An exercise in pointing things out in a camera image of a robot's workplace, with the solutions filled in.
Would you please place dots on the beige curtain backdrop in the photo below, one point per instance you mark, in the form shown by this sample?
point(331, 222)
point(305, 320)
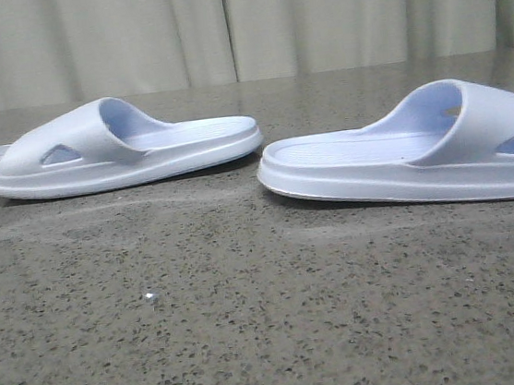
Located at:
point(57, 51)

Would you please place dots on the light blue slipper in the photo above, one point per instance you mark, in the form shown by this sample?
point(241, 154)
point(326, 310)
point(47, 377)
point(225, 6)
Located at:
point(109, 144)
point(447, 140)

